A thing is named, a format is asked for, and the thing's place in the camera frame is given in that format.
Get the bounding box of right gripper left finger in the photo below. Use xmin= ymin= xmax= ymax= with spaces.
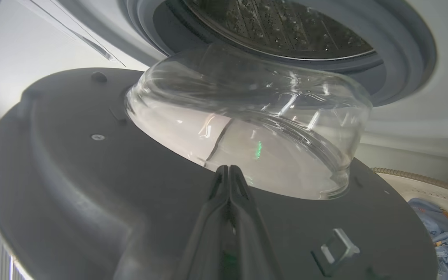
xmin=175 ymin=165 xmax=231 ymax=280

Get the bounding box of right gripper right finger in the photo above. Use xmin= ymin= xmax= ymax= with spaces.
xmin=229 ymin=165 xmax=284 ymax=280

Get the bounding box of dark grey glass washer door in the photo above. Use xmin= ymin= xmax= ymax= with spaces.
xmin=0 ymin=41 xmax=438 ymax=280

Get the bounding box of cream perforated laundry basket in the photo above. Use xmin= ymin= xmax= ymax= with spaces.
xmin=370 ymin=167 xmax=448 ymax=227

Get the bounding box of white front-load washing machine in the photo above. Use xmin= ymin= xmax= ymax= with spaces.
xmin=0 ymin=0 xmax=448 ymax=187

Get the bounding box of grey rubber door gasket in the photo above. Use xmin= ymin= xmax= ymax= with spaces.
xmin=121 ymin=0 xmax=438 ymax=107

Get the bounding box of perforated steel washer drum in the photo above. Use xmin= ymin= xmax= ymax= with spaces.
xmin=183 ymin=0 xmax=376 ymax=61

